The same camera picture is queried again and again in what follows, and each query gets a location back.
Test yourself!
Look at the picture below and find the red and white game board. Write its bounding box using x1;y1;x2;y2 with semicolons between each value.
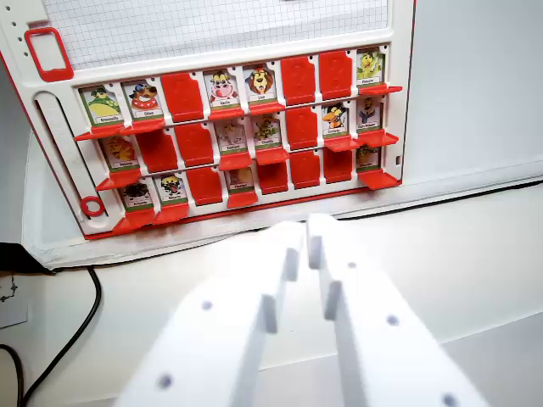
0;0;419;242

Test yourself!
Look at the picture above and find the white padded mat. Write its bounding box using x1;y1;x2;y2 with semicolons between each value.
20;126;543;270

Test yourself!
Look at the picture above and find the white printed paper sheet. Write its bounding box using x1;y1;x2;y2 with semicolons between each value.
0;270;30;330

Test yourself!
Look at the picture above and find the thick black cable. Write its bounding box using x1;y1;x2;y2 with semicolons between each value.
20;265;104;407

